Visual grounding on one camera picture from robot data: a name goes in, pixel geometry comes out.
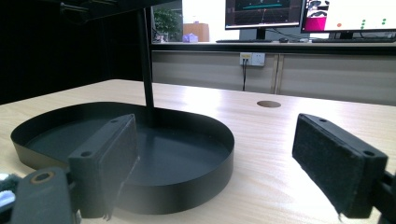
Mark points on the white wall socket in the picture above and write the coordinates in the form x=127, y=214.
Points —
x=252, y=59

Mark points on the black oval tray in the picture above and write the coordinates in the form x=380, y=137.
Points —
x=180, y=155

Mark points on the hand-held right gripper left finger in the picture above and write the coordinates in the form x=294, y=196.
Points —
x=93, y=168

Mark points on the dark green white cloth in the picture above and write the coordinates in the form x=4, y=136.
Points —
x=7, y=186

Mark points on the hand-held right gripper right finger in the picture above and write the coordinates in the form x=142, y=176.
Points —
x=330, y=161

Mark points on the green potted plant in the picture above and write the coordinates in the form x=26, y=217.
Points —
x=168, y=21

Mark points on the black keyboard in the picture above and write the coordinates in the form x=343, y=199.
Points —
x=351, y=40
x=243, y=40

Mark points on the white-screen computer monitor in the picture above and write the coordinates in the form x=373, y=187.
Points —
x=351, y=15

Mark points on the brown cardboard box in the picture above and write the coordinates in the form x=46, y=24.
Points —
x=197, y=31

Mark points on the purple plastic bag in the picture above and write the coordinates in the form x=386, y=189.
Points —
x=190, y=38

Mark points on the black computer mouse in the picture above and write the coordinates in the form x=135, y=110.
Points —
x=283, y=40

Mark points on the dark-screen computer monitor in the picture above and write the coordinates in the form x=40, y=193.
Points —
x=264, y=12

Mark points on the grey counter with black edge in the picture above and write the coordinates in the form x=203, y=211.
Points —
x=327, y=74

